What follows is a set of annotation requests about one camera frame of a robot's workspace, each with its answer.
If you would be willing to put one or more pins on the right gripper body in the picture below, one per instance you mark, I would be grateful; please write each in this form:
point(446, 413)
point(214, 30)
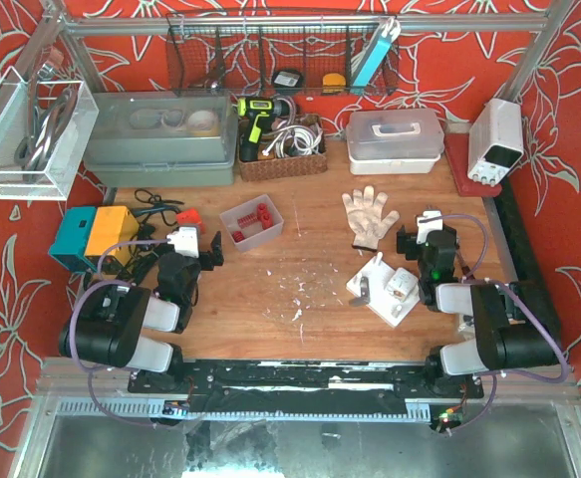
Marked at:
point(409, 242)

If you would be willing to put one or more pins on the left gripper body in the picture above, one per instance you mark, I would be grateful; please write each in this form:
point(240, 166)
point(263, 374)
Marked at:
point(208, 258)

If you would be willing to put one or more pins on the white plug adapter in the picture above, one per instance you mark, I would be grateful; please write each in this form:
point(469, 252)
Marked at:
point(402, 284)

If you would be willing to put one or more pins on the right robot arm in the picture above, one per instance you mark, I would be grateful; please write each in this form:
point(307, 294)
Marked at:
point(514, 331)

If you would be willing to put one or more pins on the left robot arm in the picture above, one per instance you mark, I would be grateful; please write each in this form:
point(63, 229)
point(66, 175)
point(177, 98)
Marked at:
point(107, 325)

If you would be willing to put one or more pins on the orange small block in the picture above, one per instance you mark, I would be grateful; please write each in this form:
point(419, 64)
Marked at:
point(190, 217)

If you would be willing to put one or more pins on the white work glove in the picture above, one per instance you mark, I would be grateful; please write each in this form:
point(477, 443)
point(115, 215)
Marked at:
point(364, 212)

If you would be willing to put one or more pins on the translucent parts bin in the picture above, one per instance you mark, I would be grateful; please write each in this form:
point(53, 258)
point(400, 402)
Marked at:
point(269, 226)

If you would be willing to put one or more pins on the white lidded container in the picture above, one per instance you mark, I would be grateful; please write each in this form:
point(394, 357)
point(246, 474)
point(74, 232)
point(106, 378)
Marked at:
point(408, 141)

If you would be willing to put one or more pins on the red mat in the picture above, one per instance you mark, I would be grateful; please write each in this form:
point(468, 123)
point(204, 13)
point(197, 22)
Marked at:
point(456, 153)

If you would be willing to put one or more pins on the yellow and teal box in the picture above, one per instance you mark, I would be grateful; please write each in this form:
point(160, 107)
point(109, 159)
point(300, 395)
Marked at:
point(86, 232)

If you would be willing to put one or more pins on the grey plastic storage box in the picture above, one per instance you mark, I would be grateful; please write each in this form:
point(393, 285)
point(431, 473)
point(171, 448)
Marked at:
point(157, 139)

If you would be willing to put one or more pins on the wicker basket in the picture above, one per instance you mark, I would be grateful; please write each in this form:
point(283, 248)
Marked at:
point(276, 168)

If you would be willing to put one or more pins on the white power supply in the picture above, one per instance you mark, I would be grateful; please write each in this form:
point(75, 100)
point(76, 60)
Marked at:
point(495, 142)

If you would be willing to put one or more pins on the yellow tape measure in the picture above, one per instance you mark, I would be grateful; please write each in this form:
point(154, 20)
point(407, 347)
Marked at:
point(333, 84)

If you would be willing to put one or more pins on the black round tape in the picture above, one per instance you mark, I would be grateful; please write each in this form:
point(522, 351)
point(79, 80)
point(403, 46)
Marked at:
point(287, 82)

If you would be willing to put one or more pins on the clear acrylic bin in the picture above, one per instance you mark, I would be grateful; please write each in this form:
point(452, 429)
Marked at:
point(45, 127)

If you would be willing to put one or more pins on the blue white book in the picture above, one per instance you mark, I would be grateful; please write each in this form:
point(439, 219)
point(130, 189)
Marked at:
point(365, 64)

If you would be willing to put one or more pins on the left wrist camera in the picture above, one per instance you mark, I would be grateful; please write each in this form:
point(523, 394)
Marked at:
point(185, 241)

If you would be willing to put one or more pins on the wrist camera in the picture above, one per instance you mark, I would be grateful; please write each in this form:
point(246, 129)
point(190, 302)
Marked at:
point(429, 221)
point(185, 241)

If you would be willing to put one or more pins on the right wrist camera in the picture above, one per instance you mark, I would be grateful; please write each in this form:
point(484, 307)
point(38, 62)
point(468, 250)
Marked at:
point(429, 221)

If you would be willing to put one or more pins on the white peg base plate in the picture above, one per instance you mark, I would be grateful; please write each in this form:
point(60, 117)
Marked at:
point(368, 286)

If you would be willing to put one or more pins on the green cordless drill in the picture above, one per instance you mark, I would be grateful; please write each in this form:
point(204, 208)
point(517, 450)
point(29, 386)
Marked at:
point(260, 114)

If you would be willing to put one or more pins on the black wire basket shelf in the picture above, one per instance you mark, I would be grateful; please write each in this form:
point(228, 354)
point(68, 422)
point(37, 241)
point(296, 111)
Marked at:
point(238, 51)

